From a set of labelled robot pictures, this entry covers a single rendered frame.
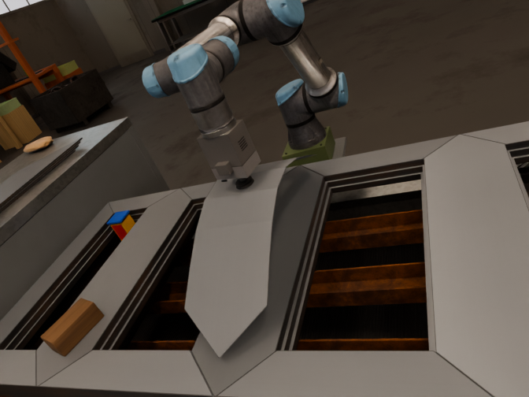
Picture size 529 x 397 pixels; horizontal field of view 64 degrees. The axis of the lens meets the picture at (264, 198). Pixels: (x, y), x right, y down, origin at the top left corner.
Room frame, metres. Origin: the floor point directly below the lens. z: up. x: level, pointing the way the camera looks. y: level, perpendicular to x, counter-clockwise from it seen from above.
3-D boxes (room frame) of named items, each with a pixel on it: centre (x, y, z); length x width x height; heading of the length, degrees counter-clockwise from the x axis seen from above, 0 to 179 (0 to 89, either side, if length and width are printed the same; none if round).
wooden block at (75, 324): (0.81, 0.53, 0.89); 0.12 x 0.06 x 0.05; 134
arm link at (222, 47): (0.93, -0.01, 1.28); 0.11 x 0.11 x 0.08; 58
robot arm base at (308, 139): (1.52, -0.25, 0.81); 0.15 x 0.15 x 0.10
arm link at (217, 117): (0.84, 0.03, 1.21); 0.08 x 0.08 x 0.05
